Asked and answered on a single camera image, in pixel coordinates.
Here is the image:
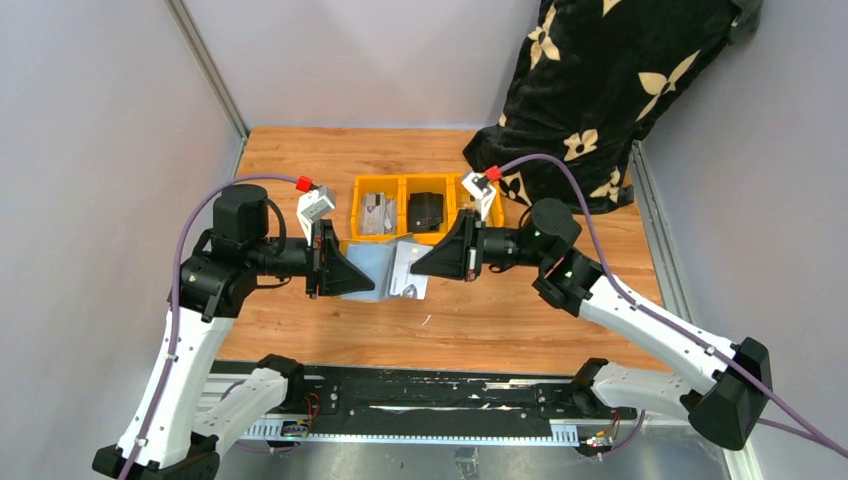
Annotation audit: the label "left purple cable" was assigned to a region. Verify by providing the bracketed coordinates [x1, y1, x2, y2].
[115, 174, 313, 480]

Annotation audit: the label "aluminium frame post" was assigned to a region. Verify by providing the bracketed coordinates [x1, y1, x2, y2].
[164, 0, 250, 145]

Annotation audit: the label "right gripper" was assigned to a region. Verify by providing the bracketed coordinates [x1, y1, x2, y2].
[411, 208, 551, 282]

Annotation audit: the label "middle yellow bin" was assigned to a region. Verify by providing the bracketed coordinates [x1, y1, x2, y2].
[399, 174, 456, 245]

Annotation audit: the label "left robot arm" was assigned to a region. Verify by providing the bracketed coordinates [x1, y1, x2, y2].
[92, 176, 373, 479]

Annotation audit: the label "yellow bin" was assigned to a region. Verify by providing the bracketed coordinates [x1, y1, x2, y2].
[454, 173, 505, 227]
[350, 175, 407, 242]
[399, 174, 456, 245]

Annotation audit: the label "purple cable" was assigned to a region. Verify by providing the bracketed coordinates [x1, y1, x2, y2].
[486, 153, 848, 442]
[115, 174, 313, 480]

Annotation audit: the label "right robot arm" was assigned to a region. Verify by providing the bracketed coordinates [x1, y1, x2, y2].
[411, 199, 772, 451]

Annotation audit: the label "silver credit card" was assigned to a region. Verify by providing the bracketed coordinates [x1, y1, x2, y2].
[388, 241, 432, 300]

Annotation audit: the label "left yellow bin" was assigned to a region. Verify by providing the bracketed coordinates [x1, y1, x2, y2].
[350, 175, 407, 242]

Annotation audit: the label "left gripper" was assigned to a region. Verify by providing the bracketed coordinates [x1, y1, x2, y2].
[248, 218, 376, 298]

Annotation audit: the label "yellow leather card holder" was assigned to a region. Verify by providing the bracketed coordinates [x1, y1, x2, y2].
[341, 242, 396, 303]

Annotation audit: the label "silver cards in bin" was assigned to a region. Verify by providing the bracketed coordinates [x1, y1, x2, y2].
[359, 192, 397, 235]

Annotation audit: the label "black floral blanket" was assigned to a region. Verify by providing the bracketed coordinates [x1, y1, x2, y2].
[463, 0, 763, 214]

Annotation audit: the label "black cards in bin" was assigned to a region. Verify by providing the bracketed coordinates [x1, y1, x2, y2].
[407, 192, 444, 233]

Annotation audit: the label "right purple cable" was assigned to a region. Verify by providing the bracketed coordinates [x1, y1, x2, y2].
[486, 153, 848, 442]

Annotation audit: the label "right yellow bin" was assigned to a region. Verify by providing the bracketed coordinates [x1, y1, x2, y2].
[454, 173, 505, 227]

